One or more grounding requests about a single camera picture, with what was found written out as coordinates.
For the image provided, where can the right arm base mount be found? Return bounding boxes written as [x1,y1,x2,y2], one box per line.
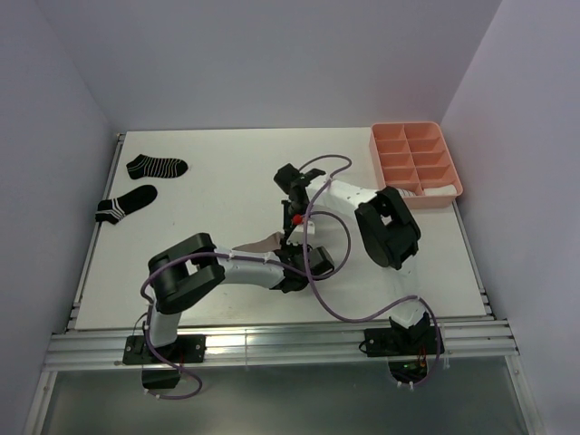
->
[359,326,444,357]

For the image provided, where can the taupe sock red cuff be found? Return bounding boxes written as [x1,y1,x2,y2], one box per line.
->
[234,232,284,253]

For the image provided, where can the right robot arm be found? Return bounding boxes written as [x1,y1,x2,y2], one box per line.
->
[274,164,429,353]

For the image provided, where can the pink divided organizer tray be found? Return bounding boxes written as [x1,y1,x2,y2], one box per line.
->
[369,121,463,209]

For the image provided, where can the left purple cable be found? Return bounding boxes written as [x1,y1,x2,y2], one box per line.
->
[140,210,353,400]

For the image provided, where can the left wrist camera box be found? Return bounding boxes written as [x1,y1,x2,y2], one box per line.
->
[294,219,315,237]

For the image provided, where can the black sock thin white stripes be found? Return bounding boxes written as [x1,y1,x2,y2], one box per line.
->
[126,154,189,179]

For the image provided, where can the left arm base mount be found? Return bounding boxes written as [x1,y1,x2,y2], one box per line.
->
[122,334,206,365]

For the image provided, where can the white sock black toe heel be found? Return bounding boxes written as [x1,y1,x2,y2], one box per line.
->
[397,188,417,198]

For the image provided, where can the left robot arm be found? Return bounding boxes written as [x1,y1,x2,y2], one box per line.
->
[143,233,334,362]

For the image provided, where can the black sock white cuff stripes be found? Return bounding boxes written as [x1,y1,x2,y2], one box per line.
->
[94,185,158,225]

